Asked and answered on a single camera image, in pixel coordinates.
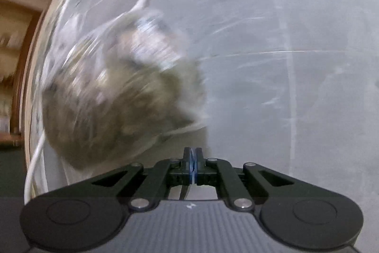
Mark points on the plastic bag of dried leaves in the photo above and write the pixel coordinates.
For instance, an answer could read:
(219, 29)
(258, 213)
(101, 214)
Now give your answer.
(124, 93)

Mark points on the wooden shelf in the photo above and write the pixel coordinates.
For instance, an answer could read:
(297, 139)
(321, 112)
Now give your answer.
(7, 63)

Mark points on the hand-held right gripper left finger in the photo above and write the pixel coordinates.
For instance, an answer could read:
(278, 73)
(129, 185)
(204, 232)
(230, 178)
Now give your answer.
(188, 164)

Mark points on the dark grey cabinet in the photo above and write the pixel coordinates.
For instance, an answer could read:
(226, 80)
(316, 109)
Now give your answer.
(10, 173)

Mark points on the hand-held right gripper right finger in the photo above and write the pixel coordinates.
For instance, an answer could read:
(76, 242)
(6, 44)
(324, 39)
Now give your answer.
(197, 164)

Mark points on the brown wooden door frame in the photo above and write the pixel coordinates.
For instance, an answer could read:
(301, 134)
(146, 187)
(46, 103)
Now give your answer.
(22, 78)

